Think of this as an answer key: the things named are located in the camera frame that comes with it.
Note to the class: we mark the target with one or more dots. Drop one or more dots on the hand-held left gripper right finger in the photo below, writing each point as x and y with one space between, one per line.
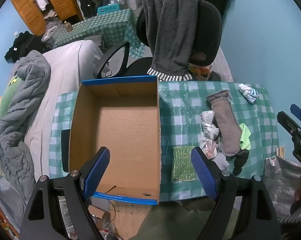
203 175

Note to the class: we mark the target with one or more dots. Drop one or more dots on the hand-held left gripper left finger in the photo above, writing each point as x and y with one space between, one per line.
98 172

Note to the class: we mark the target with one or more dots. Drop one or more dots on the green knitted sock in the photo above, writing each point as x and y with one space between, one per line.
183 165

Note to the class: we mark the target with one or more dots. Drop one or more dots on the light grey sock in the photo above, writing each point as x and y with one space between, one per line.
221 162

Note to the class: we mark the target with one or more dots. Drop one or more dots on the pink patterned sock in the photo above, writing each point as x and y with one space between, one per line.
209 150

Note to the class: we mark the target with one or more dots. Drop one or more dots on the black sock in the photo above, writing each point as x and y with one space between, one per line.
240 161

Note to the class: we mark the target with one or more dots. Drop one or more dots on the white patterned sock bundle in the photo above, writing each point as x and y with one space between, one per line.
208 125

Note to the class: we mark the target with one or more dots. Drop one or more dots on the blue-rimmed cardboard box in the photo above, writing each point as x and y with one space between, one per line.
128 130

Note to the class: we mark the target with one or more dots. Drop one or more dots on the white blue sock ball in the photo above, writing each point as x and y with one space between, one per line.
248 92

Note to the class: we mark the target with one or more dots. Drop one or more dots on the silver plastic bag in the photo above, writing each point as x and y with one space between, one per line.
280 180

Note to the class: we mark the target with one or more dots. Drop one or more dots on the black panel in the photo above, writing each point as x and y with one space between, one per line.
65 152

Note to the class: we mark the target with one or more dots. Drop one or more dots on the lime green cloth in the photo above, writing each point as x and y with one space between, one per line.
245 137

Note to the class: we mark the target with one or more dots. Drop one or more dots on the brown grey sock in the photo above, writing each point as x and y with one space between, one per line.
225 125

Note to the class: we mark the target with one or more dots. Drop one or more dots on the flat cardboard sheet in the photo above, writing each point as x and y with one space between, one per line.
130 217

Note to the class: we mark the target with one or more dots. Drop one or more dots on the person's green trousers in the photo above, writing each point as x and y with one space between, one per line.
170 222

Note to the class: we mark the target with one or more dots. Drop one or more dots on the clear plastic bottle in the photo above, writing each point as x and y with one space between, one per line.
110 231

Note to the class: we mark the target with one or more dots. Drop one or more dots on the green checkered plastic tablecloth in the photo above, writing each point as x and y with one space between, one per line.
185 105

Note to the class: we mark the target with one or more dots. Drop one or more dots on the grey duvet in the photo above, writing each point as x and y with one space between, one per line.
20 120

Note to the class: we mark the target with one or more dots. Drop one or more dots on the orange patterned bag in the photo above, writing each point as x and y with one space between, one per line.
201 71

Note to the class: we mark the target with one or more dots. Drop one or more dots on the white bed sheet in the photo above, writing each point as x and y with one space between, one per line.
65 62

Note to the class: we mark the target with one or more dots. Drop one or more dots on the green plush toy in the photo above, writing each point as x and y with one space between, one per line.
8 97

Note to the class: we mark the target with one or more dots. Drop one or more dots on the black office chair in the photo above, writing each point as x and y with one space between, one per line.
210 30

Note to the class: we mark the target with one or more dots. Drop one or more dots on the black clothing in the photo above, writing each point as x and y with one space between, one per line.
23 45

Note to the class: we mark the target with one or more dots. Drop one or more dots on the small glass bottle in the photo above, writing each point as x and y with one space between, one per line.
68 27

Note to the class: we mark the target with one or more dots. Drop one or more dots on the dark grey sweater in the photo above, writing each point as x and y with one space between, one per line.
170 30

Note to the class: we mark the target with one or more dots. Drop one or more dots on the grey clothes pile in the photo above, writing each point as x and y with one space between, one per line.
51 31

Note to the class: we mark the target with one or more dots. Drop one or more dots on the teal cardboard box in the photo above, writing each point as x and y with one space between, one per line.
109 9

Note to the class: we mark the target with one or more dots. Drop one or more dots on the wooden wardrobe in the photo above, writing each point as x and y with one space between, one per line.
28 10

